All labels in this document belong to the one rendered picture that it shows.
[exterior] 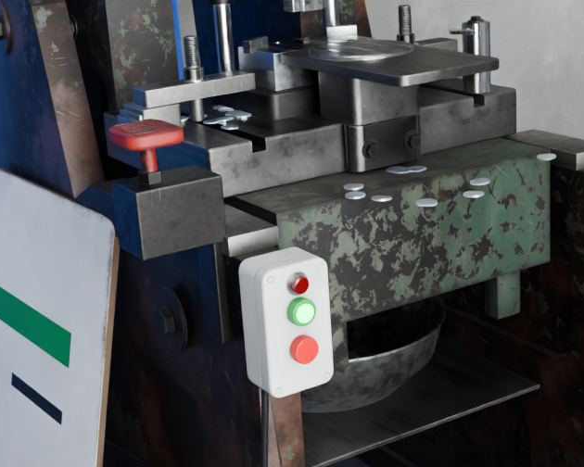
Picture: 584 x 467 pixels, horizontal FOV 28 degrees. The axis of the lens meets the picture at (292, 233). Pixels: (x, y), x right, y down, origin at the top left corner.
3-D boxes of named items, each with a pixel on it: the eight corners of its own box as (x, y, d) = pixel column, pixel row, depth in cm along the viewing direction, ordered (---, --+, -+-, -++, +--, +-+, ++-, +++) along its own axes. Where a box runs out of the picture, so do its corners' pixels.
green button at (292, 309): (317, 322, 114) (316, 296, 113) (293, 330, 113) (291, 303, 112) (311, 320, 115) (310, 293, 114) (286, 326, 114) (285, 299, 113)
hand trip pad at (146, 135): (195, 201, 115) (187, 126, 113) (139, 213, 112) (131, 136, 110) (164, 188, 121) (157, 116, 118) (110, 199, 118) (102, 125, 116)
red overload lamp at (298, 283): (312, 294, 113) (311, 271, 113) (292, 300, 112) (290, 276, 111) (307, 291, 114) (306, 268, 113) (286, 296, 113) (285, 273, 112)
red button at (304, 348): (320, 360, 115) (318, 334, 114) (296, 368, 114) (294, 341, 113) (313, 357, 116) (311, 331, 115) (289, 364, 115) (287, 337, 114)
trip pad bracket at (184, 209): (238, 344, 122) (222, 163, 116) (154, 369, 117) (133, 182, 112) (211, 327, 127) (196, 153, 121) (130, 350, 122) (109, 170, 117)
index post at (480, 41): (493, 91, 148) (492, 15, 145) (475, 94, 147) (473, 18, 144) (478, 88, 150) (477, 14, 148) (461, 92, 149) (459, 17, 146)
